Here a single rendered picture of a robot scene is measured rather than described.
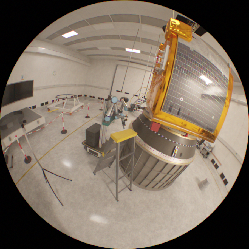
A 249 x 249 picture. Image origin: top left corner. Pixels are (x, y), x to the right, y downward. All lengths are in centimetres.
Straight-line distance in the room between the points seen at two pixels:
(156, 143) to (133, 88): 837
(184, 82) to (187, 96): 22
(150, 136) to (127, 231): 214
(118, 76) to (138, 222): 1063
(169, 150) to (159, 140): 27
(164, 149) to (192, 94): 106
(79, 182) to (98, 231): 126
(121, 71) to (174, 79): 897
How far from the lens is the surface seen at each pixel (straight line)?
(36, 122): 433
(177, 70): 134
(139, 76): 968
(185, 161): 198
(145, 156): 177
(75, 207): 219
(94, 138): 241
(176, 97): 128
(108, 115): 173
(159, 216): 251
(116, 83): 989
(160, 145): 164
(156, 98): 129
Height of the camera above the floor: 212
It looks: 24 degrees down
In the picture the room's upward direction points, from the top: 15 degrees clockwise
